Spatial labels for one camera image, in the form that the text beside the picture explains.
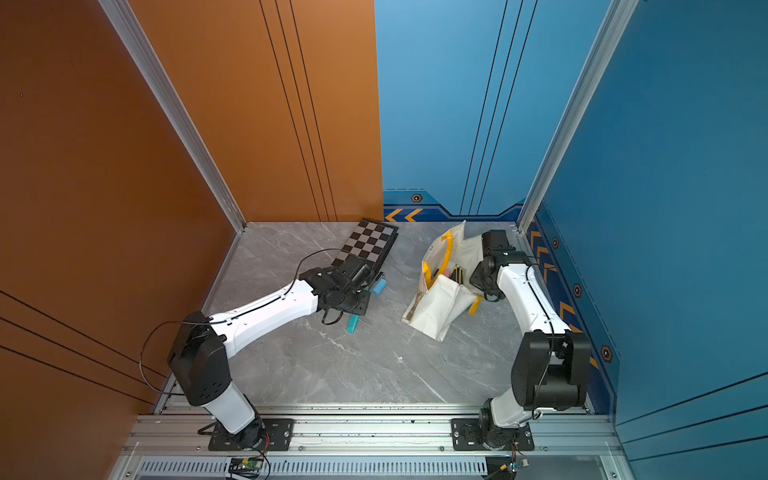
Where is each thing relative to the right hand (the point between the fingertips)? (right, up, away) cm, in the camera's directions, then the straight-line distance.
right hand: (483, 283), depth 88 cm
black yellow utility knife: (-4, +1, +14) cm, 15 cm away
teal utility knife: (-38, -11, -5) cm, 40 cm away
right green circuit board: (+1, -41, -18) cm, 45 cm away
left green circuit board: (-63, -42, -16) cm, 77 cm away
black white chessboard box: (-35, +14, +24) cm, 45 cm away
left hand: (-35, -4, -2) cm, 35 cm away
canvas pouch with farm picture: (-13, 0, -8) cm, 15 cm away
